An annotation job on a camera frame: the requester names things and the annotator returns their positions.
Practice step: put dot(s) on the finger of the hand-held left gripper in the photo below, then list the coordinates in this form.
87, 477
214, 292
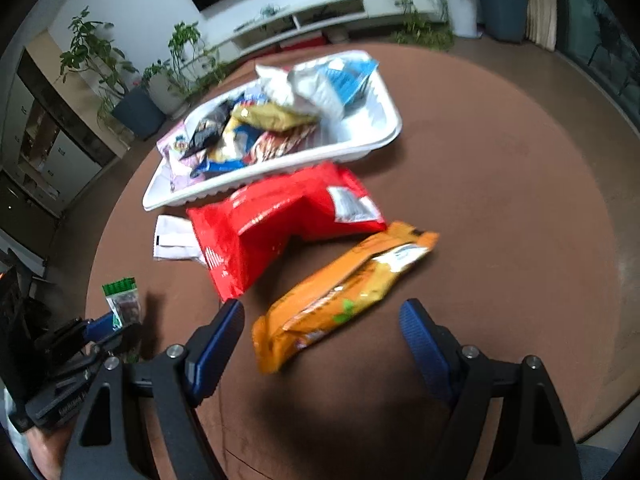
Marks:
107, 345
100, 327

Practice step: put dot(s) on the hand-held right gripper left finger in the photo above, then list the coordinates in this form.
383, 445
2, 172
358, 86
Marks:
215, 355

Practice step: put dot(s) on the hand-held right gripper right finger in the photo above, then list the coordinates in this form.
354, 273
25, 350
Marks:
425, 350

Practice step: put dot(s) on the small green topped packet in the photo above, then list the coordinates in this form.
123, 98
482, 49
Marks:
122, 302

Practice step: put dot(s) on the orange snack bag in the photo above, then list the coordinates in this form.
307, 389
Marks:
325, 305

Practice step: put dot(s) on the pink snack packet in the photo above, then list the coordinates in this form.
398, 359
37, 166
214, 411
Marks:
172, 152

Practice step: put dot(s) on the black snack packet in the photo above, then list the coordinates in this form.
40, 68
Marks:
205, 132

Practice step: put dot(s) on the dark red snack packet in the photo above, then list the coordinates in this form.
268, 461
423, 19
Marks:
282, 142

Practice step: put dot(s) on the white plastic tray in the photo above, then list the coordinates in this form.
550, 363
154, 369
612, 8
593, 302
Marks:
360, 130

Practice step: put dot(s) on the gold snack packet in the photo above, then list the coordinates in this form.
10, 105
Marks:
272, 116

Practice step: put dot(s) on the white snack bag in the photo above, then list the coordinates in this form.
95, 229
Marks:
310, 87

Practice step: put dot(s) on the person's left hand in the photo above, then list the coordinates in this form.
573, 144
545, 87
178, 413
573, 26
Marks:
47, 450

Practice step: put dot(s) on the black chair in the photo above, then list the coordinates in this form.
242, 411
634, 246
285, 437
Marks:
20, 310

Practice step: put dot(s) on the flat white packet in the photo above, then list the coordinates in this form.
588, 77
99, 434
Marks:
172, 245

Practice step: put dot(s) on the large red snack bag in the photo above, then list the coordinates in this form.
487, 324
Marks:
265, 225

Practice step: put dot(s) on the wooden cabinet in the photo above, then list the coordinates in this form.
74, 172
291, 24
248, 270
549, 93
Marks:
55, 150

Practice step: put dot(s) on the blue bird print snack packet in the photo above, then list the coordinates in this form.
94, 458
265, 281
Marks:
227, 152

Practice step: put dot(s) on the potted plant dark blue pot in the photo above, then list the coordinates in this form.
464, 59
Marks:
140, 112

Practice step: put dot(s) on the potted plant white pot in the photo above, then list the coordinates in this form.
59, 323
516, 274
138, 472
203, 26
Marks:
165, 91

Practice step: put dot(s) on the blue and white snack packet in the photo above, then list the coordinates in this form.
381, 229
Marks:
352, 80

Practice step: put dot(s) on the red box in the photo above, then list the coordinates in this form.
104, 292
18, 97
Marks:
307, 42

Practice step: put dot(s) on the leafy plant tall white pot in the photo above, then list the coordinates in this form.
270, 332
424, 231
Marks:
462, 15

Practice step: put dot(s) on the white low cabinet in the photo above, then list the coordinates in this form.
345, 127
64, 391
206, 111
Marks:
250, 15

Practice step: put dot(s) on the large plant dark pot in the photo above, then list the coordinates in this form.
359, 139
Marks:
502, 10

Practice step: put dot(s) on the beige rolled mat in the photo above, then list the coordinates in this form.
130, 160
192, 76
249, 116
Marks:
542, 5

